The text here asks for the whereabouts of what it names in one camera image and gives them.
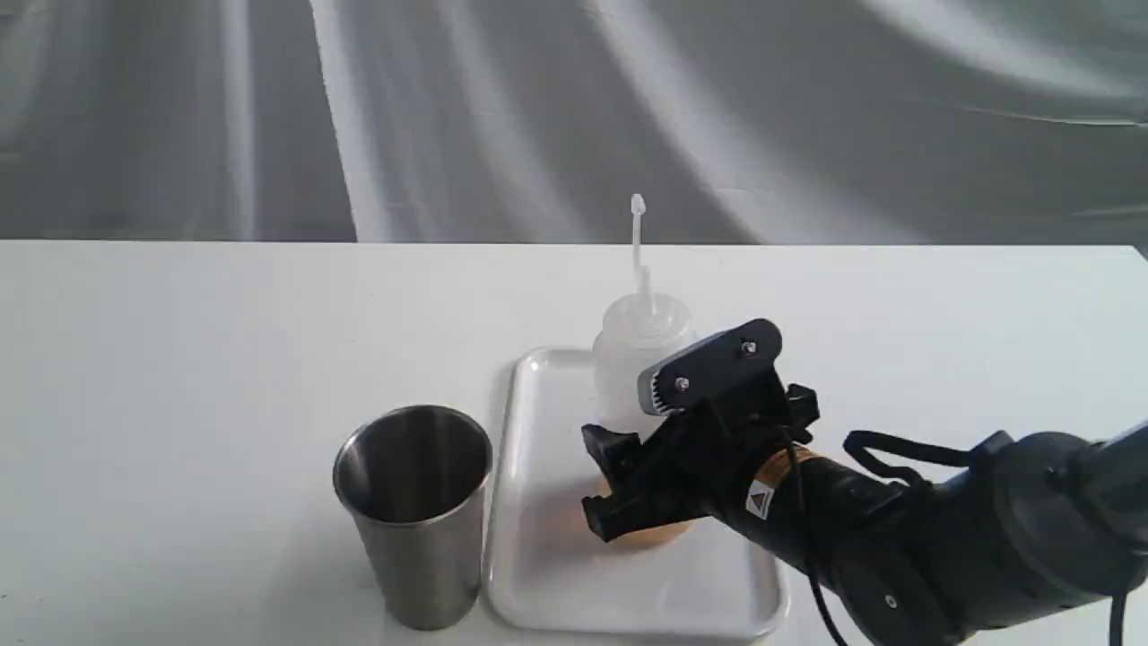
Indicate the stainless steel cup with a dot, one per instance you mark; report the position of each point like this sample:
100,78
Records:
413,482

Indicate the translucent squeeze bottle amber liquid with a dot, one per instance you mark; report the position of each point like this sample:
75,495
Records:
639,329

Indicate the white plastic tray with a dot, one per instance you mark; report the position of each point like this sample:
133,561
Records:
548,574

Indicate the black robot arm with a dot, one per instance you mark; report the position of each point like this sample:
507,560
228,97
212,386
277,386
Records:
922,544

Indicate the grey draped backdrop cloth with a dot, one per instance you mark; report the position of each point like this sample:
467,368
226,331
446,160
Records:
740,122

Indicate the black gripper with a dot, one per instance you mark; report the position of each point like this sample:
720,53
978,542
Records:
732,447

